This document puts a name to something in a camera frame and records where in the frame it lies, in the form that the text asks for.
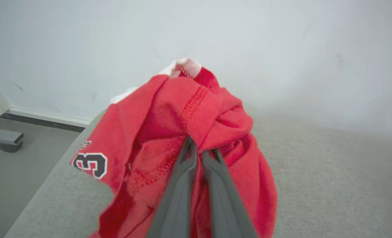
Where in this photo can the white and black baseboard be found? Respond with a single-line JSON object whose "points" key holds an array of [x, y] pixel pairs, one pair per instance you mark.
{"points": [[50, 119]]}

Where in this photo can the red white basketball jersey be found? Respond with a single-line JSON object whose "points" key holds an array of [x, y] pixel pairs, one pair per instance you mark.
{"points": [[169, 112]]}

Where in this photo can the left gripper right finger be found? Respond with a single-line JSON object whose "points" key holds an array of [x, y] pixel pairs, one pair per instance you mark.
{"points": [[225, 208]]}

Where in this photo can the grey fabric sofa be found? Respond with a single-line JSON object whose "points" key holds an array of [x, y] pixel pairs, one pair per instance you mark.
{"points": [[331, 181]]}

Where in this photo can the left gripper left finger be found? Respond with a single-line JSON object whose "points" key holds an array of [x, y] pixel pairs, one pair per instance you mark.
{"points": [[177, 205]]}

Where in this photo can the grey stand leg with caster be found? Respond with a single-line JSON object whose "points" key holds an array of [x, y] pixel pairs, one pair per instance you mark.
{"points": [[4, 137]]}

